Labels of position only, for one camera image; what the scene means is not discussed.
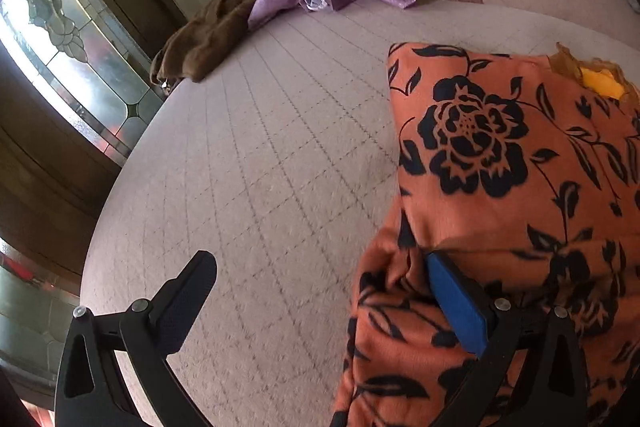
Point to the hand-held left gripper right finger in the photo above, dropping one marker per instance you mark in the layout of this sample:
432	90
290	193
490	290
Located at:
457	302

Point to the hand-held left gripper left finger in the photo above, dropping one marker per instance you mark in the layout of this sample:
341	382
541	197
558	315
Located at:
172	317

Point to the orange black floral garment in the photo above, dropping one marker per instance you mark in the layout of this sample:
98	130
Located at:
500	217

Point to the leaded stained glass pane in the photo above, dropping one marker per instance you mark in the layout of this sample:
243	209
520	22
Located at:
30	307
65	32

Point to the pink quilted bed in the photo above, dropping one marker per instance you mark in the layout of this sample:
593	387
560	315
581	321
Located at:
275	157

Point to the brown cloth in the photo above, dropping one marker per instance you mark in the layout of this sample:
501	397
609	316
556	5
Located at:
210	32

